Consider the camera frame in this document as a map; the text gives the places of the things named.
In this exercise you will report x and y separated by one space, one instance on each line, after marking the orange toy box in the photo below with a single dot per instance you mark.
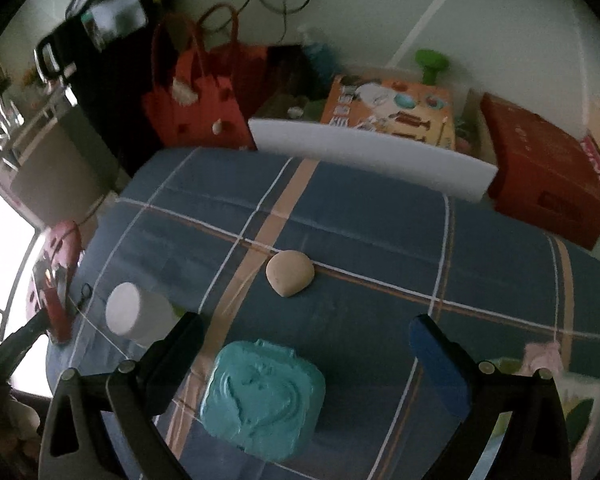
392 106

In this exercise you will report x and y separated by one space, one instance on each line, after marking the red handbag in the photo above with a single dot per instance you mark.
204 97

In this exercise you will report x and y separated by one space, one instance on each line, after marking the shallow teal cardboard tray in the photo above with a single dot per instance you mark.
514 428

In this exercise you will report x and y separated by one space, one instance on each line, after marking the red cardboard box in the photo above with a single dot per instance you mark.
544 177

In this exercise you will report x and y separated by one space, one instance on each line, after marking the teal square toy box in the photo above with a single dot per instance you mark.
264 399

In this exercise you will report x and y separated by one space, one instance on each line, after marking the blue plaid table cloth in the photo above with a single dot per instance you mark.
200 226

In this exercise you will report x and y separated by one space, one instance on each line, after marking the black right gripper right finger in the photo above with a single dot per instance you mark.
449 367

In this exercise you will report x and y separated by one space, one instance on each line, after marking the green toy dumbbell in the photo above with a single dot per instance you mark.
432 63

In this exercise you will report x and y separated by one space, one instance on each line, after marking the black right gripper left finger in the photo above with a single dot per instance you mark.
76 443

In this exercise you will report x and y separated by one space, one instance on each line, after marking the beige makeup sponge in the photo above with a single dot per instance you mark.
289 272

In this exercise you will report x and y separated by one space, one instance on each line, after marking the white green pill bottle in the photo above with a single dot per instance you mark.
139 315

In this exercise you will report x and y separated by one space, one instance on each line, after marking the pink beige cloth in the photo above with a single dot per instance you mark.
537 356

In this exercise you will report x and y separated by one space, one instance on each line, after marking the yellow green scrub sponge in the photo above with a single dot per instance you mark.
577 421

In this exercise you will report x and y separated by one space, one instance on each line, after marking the white foam board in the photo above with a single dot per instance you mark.
445 171

